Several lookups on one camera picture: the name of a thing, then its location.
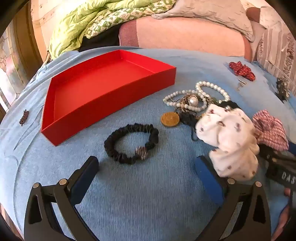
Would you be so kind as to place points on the red cardboard box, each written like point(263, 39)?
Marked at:
point(104, 81)

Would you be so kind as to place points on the striped floral cushion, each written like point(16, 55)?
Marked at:
point(277, 53)

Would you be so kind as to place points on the white printed pillow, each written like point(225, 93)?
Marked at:
point(270, 17)

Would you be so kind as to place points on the pink bolster cushion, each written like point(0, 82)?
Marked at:
point(185, 37)

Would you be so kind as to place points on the person's right hand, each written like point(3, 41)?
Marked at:
point(288, 192)

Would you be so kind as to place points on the brown beaded hair clip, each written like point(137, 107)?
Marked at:
point(24, 117)

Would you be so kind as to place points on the black scrunchie with bead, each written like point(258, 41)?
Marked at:
point(111, 150)

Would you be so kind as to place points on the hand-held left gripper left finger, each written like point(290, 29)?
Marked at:
point(83, 180)

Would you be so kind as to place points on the pearl strand with pendant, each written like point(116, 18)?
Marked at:
point(172, 95)

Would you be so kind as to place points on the pink checked scrunchie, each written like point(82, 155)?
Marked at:
point(268, 127)

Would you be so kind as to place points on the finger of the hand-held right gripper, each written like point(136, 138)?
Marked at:
point(272, 172)

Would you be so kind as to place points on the blue blanket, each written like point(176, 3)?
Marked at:
point(143, 204)

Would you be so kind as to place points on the green patterned quilt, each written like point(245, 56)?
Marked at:
point(76, 25)

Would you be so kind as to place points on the dark hair clip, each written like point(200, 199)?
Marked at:
point(282, 89)

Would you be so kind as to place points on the white spotted scrunchie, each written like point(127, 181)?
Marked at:
point(231, 134)

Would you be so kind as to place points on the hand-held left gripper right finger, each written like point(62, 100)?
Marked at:
point(207, 182)

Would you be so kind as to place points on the red dotted fabric bow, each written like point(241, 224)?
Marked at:
point(242, 69)

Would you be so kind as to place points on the black cloth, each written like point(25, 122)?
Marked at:
point(101, 42)

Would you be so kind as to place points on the grey pillow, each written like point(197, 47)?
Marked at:
point(203, 14)

